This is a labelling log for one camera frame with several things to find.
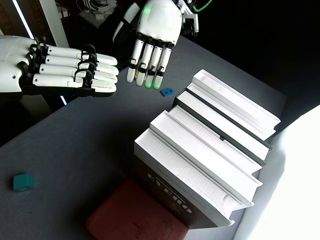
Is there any white parts pile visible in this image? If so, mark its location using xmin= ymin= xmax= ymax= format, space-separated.
xmin=78 ymin=0 xmax=117 ymax=28

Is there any red notebook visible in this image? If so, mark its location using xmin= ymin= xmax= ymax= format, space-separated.
xmin=84 ymin=178 xmax=190 ymax=240

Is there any teal cube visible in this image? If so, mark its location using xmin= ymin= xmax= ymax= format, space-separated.
xmin=12 ymin=172 xmax=35 ymax=193

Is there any white post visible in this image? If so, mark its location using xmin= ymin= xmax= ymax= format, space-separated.
xmin=39 ymin=0 xmax=70 ymax=48

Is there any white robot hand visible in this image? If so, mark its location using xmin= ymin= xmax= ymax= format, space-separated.
xmin=111 ymin=0 xmax=183 ymax=90
xmin=0 ymin=34 xmax=120 ymax=99

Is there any white light strip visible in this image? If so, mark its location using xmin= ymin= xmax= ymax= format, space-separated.
xmin=11 ymin=0 xmax=35 ymax=40

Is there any grey table cloth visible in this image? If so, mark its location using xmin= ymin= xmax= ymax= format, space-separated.
xmin=0 ymin=34 xmax=288 ymax=240

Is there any green cable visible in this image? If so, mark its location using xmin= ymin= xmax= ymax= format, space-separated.
xmin=189 ymin=0 xmax=213 ymax=13

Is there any wide white book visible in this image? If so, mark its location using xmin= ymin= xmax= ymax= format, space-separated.
xmin=191 ymin=68 xmax=282 ymax=132

